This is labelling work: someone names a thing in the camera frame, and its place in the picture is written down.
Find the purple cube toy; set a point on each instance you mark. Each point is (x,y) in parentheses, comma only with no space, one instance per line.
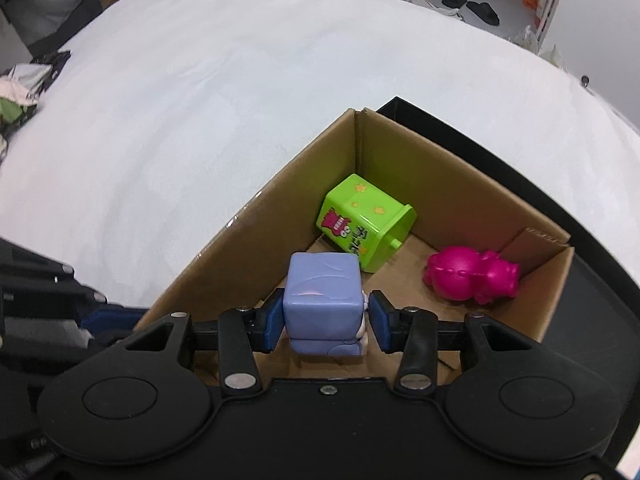
(322,300)

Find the pink toy figure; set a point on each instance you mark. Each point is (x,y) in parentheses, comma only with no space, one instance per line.
(465,272)

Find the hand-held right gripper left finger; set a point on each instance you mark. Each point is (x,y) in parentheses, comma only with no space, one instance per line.
(272,325)

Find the orange plastic item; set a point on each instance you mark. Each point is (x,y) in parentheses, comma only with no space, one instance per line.
(532,0)

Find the white bed sheet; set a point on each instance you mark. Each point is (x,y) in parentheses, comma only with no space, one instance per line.
(200,110)

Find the white rack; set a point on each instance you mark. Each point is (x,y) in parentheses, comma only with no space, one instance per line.
(552,5)

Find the pile of clothes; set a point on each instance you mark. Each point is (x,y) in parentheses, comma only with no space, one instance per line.
(25,85)

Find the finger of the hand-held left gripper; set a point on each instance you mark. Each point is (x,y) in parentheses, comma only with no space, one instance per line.
(116,320)

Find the black tray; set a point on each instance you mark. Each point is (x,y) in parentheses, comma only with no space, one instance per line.
(590,285)

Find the green toy block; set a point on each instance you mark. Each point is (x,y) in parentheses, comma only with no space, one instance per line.
(360,210)

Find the pile of plastic bags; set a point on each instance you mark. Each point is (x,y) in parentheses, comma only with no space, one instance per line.
(542,47)

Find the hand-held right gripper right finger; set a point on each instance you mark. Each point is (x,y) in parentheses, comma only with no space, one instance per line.
(382,327)

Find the cardboard box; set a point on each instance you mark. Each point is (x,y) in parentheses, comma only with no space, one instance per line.
(425,175)

